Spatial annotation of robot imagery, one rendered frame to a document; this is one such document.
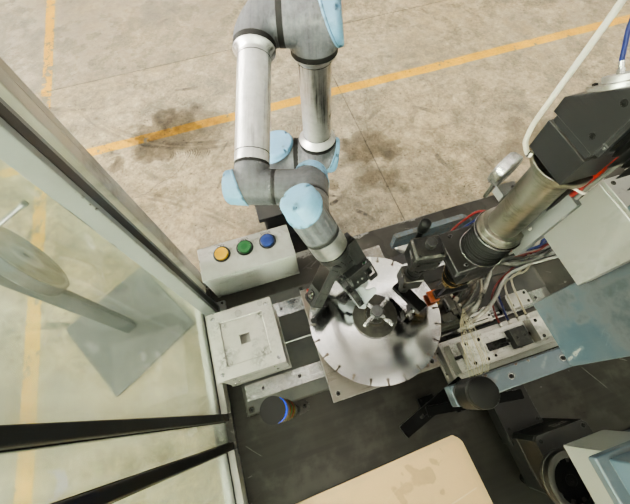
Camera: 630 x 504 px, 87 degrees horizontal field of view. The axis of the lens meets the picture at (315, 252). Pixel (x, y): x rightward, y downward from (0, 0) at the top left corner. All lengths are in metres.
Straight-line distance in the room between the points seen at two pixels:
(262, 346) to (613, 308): 0.71
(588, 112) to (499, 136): 2.33
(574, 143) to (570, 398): 0.91
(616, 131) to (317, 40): 0.63
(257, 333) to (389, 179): 1.60
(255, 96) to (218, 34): 2.79
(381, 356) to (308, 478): 0.39
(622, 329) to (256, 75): 0.75
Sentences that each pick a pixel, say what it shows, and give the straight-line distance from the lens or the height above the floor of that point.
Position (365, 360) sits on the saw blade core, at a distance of 0.85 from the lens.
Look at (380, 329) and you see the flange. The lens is 0.86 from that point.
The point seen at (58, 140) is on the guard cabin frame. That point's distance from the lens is 0.63.
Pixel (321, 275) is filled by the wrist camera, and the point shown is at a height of 1.11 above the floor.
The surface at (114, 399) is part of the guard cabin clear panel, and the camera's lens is 0.59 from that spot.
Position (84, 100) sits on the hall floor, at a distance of 3.37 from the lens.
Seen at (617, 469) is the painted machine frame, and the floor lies 1.34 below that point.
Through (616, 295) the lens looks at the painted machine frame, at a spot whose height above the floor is 1.37.
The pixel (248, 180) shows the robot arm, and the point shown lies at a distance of 0.70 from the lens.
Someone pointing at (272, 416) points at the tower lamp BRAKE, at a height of 1.16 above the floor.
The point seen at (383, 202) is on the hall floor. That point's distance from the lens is 2.18.
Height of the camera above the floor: 1.79
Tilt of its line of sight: 65 degrees down
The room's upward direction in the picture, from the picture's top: 5 degrees counter-clockwise
